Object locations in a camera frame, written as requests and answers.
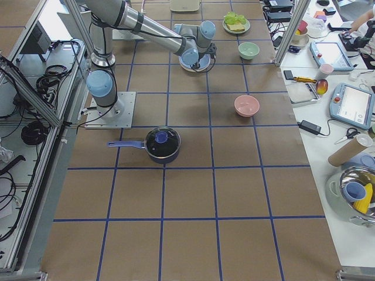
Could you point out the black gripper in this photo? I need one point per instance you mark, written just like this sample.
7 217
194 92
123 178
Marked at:
203 56

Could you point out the blue plate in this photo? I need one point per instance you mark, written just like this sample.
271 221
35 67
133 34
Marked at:
203 62

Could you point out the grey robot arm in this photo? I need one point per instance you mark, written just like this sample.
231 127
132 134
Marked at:
192 43

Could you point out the bread slice on plate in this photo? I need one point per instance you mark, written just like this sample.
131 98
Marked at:
238 27

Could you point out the green bowl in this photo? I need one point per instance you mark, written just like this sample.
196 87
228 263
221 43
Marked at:
248 50

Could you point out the green lettuce leaf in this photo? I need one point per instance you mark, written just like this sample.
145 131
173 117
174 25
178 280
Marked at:
233 18

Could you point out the green plate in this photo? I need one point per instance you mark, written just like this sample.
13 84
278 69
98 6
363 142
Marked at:
247 27

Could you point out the cream toaster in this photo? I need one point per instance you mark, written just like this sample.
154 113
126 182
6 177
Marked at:
184 5

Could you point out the pink bowl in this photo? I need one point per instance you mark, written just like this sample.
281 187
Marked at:
246 105

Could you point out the bowl with toy fruit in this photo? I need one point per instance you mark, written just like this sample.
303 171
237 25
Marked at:
300 38

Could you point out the dark blue pot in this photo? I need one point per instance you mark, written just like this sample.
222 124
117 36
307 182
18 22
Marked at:
162 144

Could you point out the blue teach pendant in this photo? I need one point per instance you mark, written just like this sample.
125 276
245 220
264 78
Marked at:
331 53
352 105

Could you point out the pink cup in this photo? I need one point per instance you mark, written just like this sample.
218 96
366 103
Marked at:
324 71

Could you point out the black laptop power brick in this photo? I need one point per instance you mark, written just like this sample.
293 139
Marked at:
309 127

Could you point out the scissors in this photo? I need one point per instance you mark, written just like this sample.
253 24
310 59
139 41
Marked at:
350 134

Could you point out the cardboard tube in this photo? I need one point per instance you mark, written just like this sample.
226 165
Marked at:
358 144

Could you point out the steel bowl with toys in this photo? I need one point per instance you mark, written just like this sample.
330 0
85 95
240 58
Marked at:
350 194

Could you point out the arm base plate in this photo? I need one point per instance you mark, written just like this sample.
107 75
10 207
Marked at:
120 115
125 35

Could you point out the aluminium frame post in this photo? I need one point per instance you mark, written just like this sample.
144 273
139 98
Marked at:
300 9

